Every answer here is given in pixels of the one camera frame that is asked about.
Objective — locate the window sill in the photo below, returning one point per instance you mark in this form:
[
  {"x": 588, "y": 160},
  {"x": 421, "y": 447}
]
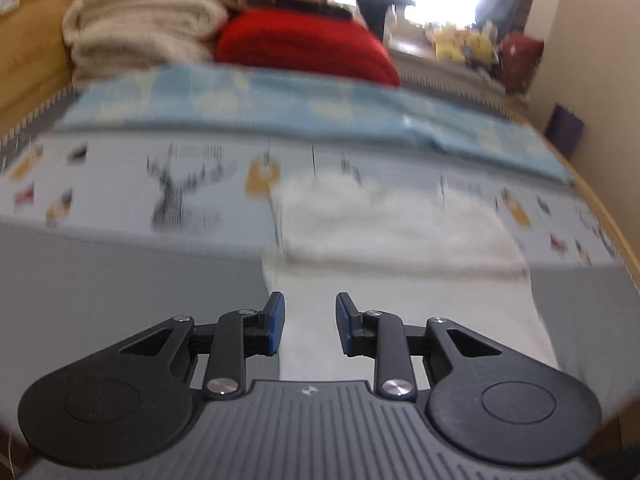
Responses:
[{"x": 425, "y": 65}]

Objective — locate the red folded blanket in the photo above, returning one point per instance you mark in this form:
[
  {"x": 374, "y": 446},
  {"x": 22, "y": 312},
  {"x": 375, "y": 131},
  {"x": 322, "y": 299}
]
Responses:
[{"x": 300, "y": 45}]

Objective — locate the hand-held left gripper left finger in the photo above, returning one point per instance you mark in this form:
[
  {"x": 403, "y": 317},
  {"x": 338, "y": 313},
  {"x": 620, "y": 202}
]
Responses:
[{"x": 275, "y": 322}]

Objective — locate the yellow plush toy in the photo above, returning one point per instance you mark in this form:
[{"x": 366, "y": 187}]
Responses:
[{"x": 460, "y": 47}]

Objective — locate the dark purple box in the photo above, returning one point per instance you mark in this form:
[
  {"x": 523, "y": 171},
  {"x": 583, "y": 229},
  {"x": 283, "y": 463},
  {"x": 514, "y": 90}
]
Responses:
[{"x": 565, "y": 130}]

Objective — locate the deer print mat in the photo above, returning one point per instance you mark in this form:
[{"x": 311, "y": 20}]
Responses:
[{"x": 125, "y": 185}]

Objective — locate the light blue patterned sheet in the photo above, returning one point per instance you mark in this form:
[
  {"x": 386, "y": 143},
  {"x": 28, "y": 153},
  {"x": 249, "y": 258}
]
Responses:
[{"x": 250, "y": 100}]

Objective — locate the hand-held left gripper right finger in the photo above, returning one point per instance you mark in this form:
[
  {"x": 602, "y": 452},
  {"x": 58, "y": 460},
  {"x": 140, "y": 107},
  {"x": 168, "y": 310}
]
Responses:
[{"x": 344, "y": 325}]

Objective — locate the red bag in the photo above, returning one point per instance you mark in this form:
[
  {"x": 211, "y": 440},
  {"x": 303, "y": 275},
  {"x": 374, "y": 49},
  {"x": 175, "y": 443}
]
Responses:
[{"x": 522, "y": 60}]

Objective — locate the white pants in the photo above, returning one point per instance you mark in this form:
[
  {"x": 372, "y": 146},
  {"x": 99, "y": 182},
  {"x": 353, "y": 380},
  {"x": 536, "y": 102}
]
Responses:
[{"x": 400, "y": 230}]

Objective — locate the cream folded blanket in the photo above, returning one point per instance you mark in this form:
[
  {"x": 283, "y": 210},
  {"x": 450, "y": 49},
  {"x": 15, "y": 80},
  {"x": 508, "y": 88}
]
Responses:
[{"x": 135, "y": 25}]

